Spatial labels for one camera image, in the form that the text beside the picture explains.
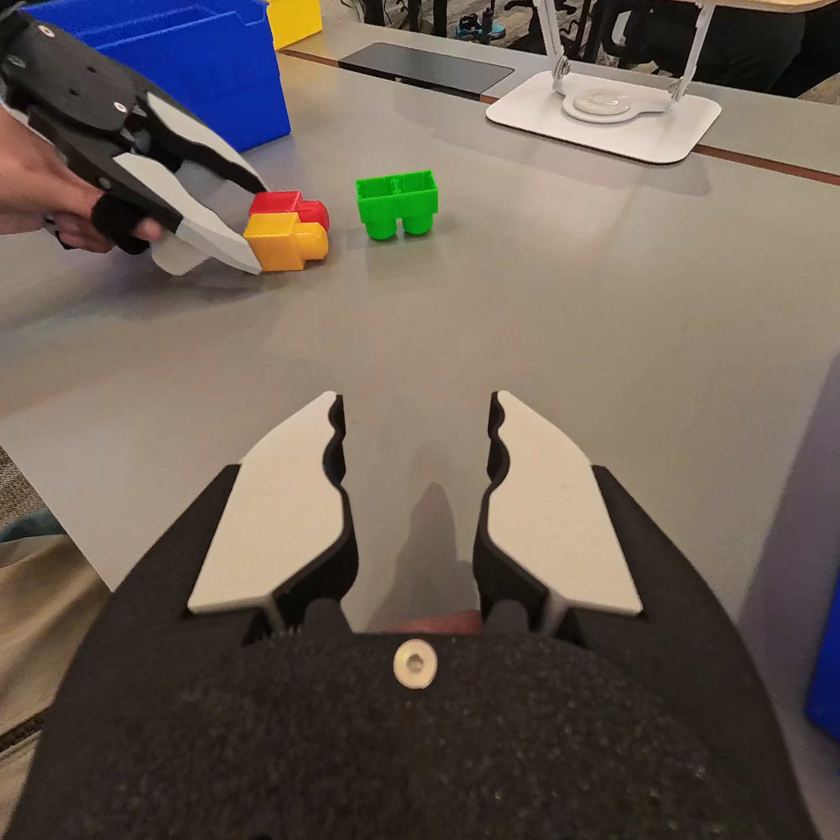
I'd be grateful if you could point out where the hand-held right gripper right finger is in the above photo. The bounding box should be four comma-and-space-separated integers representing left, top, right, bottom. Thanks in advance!
473, 392, 645, 620

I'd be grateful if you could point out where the person's left hand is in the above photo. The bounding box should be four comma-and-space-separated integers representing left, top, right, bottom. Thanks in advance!
0, 105, 166, 257

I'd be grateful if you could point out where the green toy building block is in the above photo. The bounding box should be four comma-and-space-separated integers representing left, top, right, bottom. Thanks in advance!
356, 171, 441, 242

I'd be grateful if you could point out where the red toy building block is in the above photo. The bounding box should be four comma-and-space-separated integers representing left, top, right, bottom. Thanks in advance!
250, 191, 332, 244

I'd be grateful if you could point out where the white book stand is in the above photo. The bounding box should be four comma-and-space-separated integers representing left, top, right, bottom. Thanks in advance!
486, 0, 723, 165

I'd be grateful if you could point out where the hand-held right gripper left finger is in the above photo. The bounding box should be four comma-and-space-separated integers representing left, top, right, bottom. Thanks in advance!
187, 392, 358, 618

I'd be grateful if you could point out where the yellow plastic bin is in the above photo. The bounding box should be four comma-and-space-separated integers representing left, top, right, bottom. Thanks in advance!
267, 0, 324, 51

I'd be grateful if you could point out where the yellow toy building block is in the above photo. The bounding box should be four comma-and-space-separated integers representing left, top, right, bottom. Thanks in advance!
245, 214, 329, 274

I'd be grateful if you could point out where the blue plastic bin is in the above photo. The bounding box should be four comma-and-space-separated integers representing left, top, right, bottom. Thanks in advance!
24, 0, 292, 152
804, 578, 840, 742

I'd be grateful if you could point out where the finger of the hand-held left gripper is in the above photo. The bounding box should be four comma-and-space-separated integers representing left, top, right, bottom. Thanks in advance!
113, 153, 266, 279
145, 90, 273, 200

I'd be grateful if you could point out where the black flat panel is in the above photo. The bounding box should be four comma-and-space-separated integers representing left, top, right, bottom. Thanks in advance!
338, 42, 515, 95

